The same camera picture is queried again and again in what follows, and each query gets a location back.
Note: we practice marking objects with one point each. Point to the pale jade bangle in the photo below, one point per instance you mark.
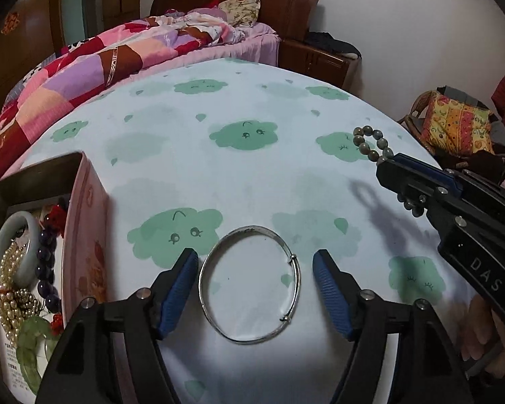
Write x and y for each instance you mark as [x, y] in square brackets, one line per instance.
[25, 221]

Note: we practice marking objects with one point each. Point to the wooden headboard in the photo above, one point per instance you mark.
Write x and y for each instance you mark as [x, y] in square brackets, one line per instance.
[286, 4]

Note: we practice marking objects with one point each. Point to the dark clothes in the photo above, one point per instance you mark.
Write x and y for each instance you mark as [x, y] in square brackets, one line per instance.
[332, 44]

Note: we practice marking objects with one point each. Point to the wooden nightstand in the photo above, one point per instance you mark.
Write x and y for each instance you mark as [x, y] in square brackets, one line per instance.
[315, 63]

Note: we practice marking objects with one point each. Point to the metal tin box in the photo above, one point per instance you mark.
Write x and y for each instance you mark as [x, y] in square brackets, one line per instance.
[86, 227]

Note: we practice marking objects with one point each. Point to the cloud print tablecloth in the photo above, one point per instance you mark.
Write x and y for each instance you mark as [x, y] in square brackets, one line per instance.
[277, 168]

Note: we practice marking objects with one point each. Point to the floral pillow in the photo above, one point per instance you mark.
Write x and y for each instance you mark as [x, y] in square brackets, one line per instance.
[242, 8]

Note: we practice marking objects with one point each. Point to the red paper decoration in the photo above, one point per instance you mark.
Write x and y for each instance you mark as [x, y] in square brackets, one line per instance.
[10, 23]

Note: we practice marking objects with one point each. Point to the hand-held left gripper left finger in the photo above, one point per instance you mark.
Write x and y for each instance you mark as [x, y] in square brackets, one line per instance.
[179, 290]

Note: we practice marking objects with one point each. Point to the green jade pendant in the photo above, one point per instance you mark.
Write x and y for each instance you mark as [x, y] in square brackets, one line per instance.
[33, 332]

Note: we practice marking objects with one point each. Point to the person's right hand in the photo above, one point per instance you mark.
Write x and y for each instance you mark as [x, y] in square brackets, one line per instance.
[479, 332]

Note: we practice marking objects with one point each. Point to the patchwork quilt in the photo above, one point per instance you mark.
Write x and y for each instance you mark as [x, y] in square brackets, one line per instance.
[88, 67]

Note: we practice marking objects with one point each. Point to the silver bangle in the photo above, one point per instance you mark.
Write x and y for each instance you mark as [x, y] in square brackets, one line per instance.
[249, 228]

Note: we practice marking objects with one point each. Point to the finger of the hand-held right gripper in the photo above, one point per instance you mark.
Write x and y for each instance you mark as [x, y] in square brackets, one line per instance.
[404, 185]
[450, 183]

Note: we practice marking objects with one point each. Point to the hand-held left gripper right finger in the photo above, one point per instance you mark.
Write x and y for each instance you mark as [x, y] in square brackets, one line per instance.
[330, 294]

